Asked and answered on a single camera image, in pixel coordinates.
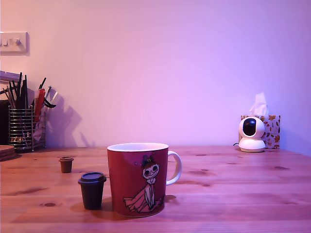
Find dark lidded coffee capsule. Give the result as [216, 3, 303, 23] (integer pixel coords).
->
[77, 172, 107, 210]

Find small brown coffee capsule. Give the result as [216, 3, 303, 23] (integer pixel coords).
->
[58, 156, 74, 174]

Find red cartoon-print coffee mug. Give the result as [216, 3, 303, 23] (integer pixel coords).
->
[106, 142, 183, 218]

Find white tissue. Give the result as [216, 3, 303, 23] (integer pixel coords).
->
[249, 92, 269, 116]

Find silver and black peeler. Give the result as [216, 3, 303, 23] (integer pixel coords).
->
[43, 85, 59, 109]

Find leaf-print tissue box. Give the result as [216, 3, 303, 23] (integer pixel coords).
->
[241, 115, 281, 149]

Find thin black utensil stick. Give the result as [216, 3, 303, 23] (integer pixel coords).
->
[17, 72, 23, 109]

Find grey metal tongs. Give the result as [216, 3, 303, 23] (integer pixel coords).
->
[2, 81, 17, 110]

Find black box appliance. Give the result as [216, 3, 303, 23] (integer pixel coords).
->
[0, 99, 10, 146]

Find white shelf edge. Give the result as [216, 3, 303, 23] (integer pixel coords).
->
[0, 70, 20, 84]

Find stack of cork coasters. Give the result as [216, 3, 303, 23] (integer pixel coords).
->
[0, 145, 17, 162]

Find small white round camera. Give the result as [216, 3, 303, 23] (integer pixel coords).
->
[238, 116, 266, 153]

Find red handled utensil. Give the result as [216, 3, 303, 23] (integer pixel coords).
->
[33, 77, 47, 123]

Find wide black utensil handle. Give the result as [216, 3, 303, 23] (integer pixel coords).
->
[22, 74, 29, 110]

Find wire utensil rack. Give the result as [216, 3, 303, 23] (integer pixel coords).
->
[8, 106, 47, 151]

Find white wall switch plate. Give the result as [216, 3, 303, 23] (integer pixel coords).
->
[0, 31, 30, 56]

